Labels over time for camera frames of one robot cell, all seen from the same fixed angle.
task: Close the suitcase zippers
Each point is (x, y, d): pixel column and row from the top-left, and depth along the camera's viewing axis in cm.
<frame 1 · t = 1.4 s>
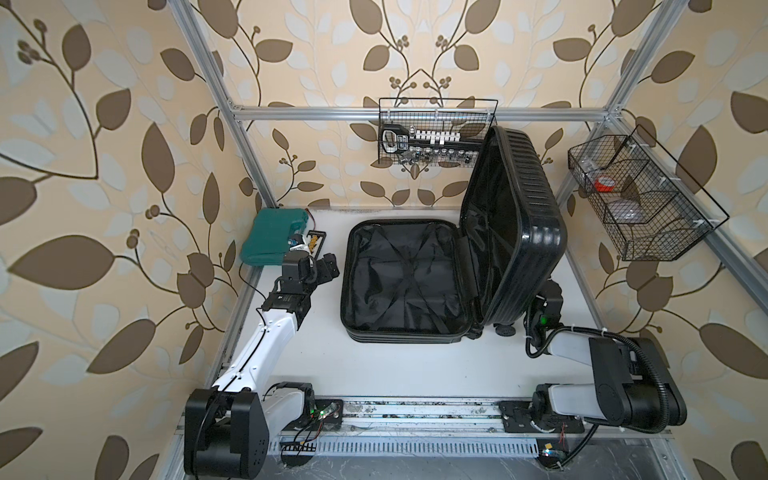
left hand: (319, 257, 84), fingers open
right hand: (526, 274, 91), fingers open
black hard-shell suitcase: (432, 281, 102), on the table
green plastic tool case: (271, 231, 111), point 4 cm above the table
small black screwdriver bit box: (315, 240, 112), on the table

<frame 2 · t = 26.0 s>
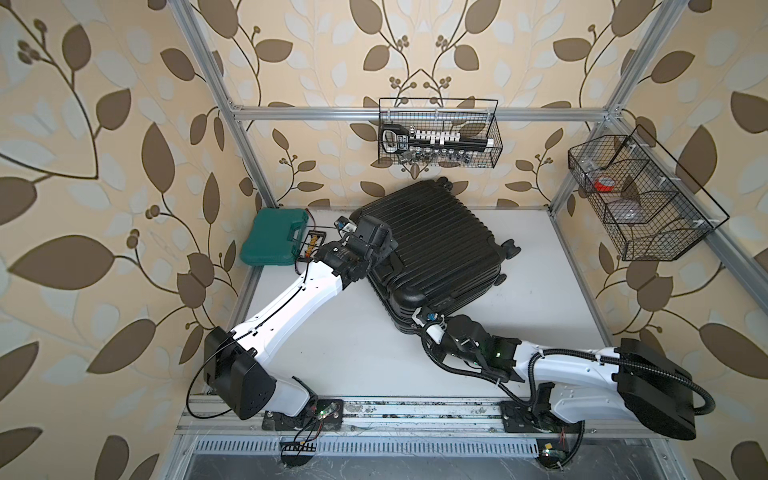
left hand: (381, 242, 78), fingers open
right hand: (417, 329, 80), fingers closed
black hard-shell suitcase: (445, 257, 81), point 23 cm above the table
the other named things where they were.

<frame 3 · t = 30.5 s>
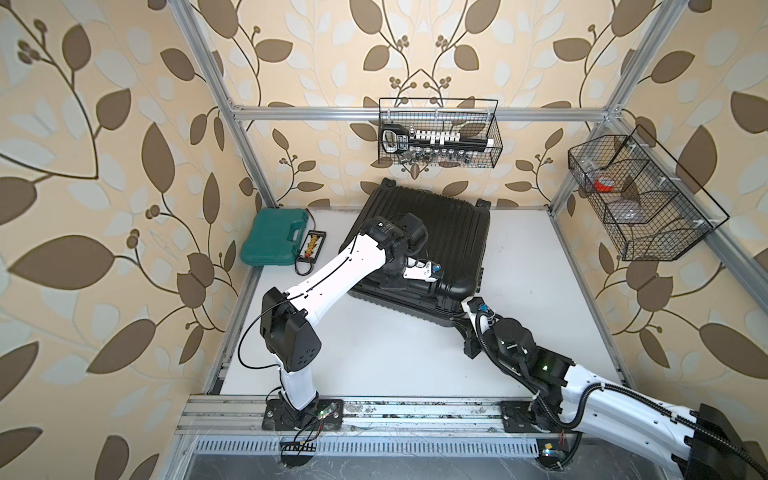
left hand: (393, 270, 79), fingers open
right hand: (453, 322, 79), fingers closed
black hard-shell suitcase: (458, 239, 86), point 23 cm above the table
the other named things where they were.

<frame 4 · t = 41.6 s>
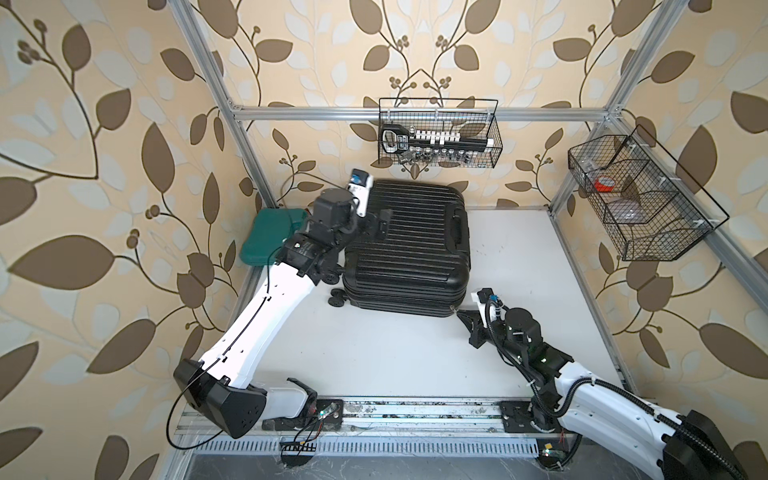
left hand: (369, 202, 70), fingers open
right hand: (459, 313, 82), fingers closed
black hard-shell suitcase: (423, 269, 78), point 23 cm above the table
